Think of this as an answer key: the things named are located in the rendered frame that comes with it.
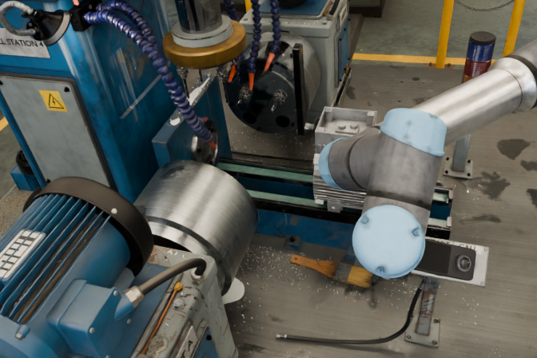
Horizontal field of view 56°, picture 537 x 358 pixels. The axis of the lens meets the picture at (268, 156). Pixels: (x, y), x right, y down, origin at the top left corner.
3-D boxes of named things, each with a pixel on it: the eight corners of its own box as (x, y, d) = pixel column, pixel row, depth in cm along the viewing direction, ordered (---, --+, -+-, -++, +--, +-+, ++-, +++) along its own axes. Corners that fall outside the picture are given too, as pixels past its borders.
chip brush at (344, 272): (288, 267, 124) (287, 264, 124) (295, 252, 128) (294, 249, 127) (369, 289, 117) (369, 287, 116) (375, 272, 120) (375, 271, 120)
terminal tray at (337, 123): (315, 157, 113) (314, 132, 108) (325, 130, 121) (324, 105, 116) (368, 165, 110) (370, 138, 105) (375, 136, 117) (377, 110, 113)
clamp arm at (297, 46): (295, 135, 133) (288, 48, 117) (298, 129, 135) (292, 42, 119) (308, 137, 132) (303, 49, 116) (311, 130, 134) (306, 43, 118)
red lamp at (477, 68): (463, 77, 125) (466, 61, 122) (463, 65, 129) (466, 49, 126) (489, 79, 123) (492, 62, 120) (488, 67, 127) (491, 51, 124)
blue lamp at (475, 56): (466, 61, 122) (468, 44, 119) (466, 49, 126) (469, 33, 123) (492, 62, 120) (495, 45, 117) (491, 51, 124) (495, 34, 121)
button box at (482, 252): (386, 268, 96) (384, 268, 91) (391, 232, 97) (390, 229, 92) (481, 286, 91) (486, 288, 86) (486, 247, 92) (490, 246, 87)
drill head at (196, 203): (91, 353, 98) (44, 273, 82) (173, 220, 124) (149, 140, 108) (208, 387, 91) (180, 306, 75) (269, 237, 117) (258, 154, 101)
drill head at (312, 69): (219, 146, 146) (204, 71, 130) (263, 75, 175) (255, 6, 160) (302, 157, 138) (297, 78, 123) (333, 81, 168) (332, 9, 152)
